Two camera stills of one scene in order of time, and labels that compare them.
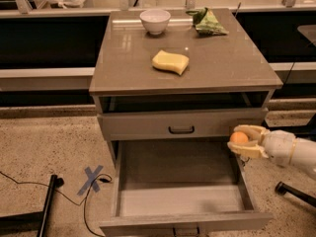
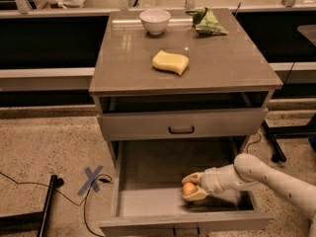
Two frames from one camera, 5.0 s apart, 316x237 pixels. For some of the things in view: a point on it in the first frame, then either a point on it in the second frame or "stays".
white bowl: x=155 y=20 stays
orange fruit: x=238 y=137 → x=188 y=189
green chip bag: x=205 y=23 stays
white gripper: x=278 y=146 → x=209 y=181
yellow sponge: x=174 y=62 stays
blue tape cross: x=92 y=181 stays
